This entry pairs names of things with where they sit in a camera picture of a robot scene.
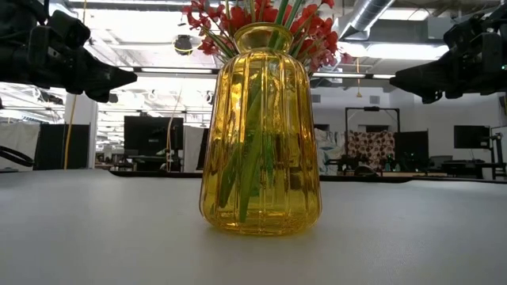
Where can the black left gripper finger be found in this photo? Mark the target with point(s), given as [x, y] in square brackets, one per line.
[111, 84]
[107, 70]

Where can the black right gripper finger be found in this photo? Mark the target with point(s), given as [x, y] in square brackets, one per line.
[425, 71]
[420, 86]

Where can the pink artificial flower bunch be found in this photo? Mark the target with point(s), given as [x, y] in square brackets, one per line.
[326, 59]

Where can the red artificial flower bunch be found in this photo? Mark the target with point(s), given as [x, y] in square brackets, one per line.
[239, 17]
[208, 45]
[317, 27]

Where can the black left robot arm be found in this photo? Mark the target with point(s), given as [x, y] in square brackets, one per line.
[16, 59]

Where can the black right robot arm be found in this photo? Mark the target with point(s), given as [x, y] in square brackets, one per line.
[499, 47]

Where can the yellow ribbed glass vase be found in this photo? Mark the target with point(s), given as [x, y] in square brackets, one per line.
[231, 130]

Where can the black square screen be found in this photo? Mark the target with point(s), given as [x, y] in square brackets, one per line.
[414, 148]

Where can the large black computer monitor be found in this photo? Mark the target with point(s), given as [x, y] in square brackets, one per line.
[152, 134]

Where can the ceiling light strip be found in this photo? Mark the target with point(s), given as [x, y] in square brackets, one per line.
[176, 70]
[340, 75]

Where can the small black monitor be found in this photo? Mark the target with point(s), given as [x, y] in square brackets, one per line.
[471, 136]

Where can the floral patterned cloth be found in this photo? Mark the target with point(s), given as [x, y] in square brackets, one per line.
[370, 144]

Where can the black partition panel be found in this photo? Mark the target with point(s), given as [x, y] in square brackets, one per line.
[61, 146]

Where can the dark office desk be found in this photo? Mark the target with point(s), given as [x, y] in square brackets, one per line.
[461, 164]

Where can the white crumpled cloth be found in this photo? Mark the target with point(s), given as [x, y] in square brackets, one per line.
[326, 144]

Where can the black metal frame stand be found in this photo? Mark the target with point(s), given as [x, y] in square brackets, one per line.
[372, 108]

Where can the silver ventilation duct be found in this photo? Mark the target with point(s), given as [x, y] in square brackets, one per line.
[368, 16]

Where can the dome ceiling camera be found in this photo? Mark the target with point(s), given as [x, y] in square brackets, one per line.
[184, 43]

